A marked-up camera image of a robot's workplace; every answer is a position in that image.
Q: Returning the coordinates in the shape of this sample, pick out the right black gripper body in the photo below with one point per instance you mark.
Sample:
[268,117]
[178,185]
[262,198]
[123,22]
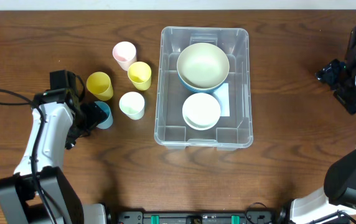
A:
[330,74]

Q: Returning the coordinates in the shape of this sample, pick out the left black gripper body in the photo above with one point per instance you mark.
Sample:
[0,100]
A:
[94,113]

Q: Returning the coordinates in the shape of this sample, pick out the light blue plastic cup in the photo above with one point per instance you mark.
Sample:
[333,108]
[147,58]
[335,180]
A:
[108,121]

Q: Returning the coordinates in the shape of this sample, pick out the yellow cup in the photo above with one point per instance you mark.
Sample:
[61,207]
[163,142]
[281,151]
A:
[99,84]
[139,74]

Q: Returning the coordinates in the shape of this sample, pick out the pale green plastic cup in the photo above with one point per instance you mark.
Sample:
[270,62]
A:
[132,105]

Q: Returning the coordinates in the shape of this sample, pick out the white small bowl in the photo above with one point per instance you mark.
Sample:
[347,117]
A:
[201,107]

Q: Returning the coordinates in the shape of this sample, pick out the beige large bowl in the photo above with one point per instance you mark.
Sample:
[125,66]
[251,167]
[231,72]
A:
[203,65]

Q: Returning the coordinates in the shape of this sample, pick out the dark blue bowl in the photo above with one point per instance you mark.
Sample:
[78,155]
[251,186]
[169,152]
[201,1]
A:
[199,90]

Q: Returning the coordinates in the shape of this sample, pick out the yellow small bowl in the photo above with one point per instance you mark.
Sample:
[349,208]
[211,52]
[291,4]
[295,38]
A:
[201,126]

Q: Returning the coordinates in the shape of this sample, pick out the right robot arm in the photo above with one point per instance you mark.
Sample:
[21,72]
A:
[335,202]

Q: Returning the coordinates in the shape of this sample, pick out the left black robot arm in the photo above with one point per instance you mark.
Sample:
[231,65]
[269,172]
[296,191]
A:
[38,191]

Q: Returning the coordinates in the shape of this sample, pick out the white label in container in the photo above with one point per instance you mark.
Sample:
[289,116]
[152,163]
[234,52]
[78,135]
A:
[222,96]

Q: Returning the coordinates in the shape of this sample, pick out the clear plastic storage container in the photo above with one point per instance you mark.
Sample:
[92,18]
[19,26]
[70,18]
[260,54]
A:
[230,133]

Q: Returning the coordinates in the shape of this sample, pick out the pink plastic cup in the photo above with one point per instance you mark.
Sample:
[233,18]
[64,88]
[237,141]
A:
[125,54]

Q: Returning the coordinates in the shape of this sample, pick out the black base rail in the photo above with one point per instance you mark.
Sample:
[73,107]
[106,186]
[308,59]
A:
[254,216]

